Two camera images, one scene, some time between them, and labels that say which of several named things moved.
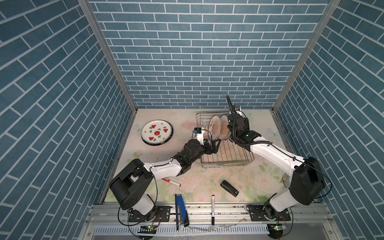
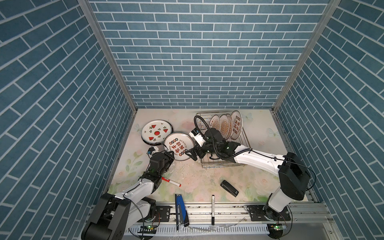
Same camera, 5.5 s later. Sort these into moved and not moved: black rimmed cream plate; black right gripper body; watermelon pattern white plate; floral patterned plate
Moved: black right gripper body
Not moved: floral patterned plate; black rimmed cream plate; watermelon pattern white plate
